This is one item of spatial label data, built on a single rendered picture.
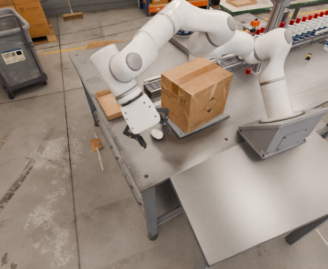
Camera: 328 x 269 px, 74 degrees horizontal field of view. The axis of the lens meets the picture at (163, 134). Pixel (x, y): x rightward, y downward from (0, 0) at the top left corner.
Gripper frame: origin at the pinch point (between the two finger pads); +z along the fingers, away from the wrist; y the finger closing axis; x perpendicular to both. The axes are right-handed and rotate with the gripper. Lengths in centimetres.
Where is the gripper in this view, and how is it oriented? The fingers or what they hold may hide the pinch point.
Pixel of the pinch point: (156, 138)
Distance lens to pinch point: 73.0
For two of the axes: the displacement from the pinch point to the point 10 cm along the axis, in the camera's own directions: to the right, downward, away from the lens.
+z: 4.8, 8.1, 3.5
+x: -0.1, -3.9, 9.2
